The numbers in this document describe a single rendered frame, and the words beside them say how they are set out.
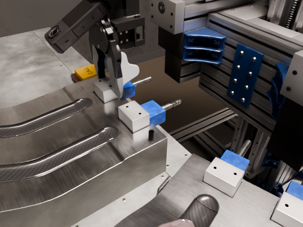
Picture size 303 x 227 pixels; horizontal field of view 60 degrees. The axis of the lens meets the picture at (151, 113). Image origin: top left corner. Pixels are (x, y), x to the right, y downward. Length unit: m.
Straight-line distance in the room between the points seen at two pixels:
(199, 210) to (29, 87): 0.58
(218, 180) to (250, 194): 0.06
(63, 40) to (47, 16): 1.68
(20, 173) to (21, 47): 0.70
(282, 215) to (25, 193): 0.35
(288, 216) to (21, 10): 1.96
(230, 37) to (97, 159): 0.54
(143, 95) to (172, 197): 1.74
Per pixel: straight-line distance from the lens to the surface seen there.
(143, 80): 0.59
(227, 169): 0.43
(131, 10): 0.50
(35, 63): 0.95
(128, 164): 0.44
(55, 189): 0.42
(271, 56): 0.74
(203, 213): 0.42
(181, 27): 0.82
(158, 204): 0.41
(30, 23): 2.13
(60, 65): 0.90
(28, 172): 0.45
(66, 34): 0.46
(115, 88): 0.51
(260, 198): 0.45
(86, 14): 0.46
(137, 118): 0.45
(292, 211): 0.42
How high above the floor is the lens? 1.20
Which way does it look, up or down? 39 degrees down
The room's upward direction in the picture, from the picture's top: straight up
